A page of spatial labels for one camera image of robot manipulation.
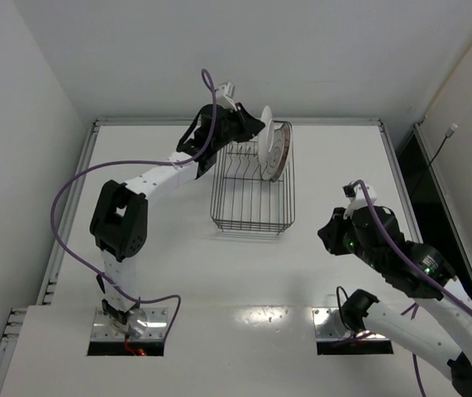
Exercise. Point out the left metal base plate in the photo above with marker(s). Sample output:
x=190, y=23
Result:
x=144, y=325

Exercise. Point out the black rim flower plate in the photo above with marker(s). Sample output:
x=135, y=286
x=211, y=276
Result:
x=269, y=169

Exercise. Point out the metal base plate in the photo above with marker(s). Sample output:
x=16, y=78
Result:
x=329, y=328
x=144, y=325

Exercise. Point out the orange sunburst plate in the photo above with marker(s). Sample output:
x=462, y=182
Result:
x=287, y=133

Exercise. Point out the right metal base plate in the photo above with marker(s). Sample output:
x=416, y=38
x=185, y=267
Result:
x=329, y=328

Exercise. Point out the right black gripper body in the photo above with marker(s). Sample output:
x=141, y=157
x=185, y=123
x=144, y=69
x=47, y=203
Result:
x=334, y=236

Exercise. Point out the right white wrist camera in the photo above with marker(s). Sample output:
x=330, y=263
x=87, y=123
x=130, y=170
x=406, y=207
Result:
x=357, y=197

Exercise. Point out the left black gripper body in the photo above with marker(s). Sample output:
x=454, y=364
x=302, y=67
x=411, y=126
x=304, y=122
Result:
x=239, y=125

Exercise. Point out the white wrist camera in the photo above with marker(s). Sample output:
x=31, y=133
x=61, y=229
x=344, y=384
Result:
x=224, y=95
x=357, y=197

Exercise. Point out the green rim plate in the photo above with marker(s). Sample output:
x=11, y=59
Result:
x=265, y=137

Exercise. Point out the wire dish rack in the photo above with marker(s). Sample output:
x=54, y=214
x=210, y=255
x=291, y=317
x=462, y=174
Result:
x=243, y=201

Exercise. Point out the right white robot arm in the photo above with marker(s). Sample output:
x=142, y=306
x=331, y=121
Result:
x=417, y=270

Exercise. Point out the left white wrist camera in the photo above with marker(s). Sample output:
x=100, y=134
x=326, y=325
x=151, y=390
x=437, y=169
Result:
x=224, y=95

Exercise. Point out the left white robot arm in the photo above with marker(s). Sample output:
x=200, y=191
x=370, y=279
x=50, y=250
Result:
x=120, y=220

